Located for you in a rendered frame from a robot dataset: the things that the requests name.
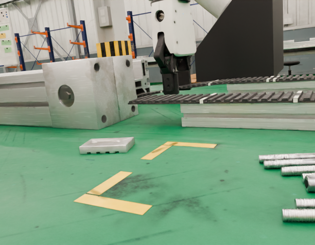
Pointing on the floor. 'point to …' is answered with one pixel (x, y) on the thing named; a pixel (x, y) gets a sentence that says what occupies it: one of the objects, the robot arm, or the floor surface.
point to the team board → (4, 41)
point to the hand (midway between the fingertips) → (177, 83)
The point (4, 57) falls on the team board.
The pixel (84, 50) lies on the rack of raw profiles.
